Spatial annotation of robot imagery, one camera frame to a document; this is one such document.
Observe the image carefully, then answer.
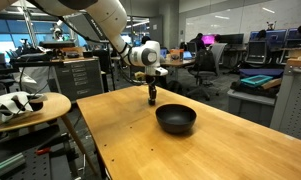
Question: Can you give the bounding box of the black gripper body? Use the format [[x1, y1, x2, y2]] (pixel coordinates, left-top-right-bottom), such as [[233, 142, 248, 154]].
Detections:
[[146, 76, 157, 106]]

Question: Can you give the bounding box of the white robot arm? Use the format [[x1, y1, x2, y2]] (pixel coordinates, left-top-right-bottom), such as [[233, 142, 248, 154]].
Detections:
[[26, 0, 168, 105]]

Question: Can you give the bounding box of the black bowl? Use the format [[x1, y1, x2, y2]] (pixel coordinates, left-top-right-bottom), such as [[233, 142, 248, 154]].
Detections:
[[155, 104, 197, 134]]

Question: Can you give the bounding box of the grey office chair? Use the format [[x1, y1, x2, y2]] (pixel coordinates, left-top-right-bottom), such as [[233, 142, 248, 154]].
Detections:
[[186, 43, 226, 101]]

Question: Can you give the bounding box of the seated person in dark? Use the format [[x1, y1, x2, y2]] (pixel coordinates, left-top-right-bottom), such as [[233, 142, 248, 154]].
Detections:
[[191, 33, 206, 50]]

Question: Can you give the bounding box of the pink lit monitor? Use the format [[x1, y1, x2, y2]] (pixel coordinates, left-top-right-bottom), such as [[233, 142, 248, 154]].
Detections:
[[202, 34, 215, 45]]

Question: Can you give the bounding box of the grey drawer cabinet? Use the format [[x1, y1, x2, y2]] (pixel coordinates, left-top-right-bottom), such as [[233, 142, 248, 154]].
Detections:
[[54, 58, 104, 102]]

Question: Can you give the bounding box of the round wooden side table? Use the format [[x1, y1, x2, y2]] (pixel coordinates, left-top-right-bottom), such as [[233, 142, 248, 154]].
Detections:
[[0, 92, 97, 175]]

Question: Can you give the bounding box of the teal tray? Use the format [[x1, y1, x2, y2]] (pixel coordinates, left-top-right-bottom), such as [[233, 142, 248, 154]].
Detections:
[[241, 75, 272, 87]]

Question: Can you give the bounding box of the grey storage bin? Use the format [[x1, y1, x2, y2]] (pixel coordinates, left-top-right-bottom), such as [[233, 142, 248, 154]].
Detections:
[[227, 89, 275, 127]]

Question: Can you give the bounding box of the blue lit monitor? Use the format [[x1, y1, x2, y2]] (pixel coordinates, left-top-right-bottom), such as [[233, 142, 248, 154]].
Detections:
[[249, 29, 287, 47]]

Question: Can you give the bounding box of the grey perforated metal cabinet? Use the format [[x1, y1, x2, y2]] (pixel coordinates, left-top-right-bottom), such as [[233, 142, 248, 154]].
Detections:
[[270, 59, 301, 139]]

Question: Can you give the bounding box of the white crumpled cloth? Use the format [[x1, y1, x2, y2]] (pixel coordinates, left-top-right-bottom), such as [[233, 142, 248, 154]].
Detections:
[[0, 91, 47, 122]]

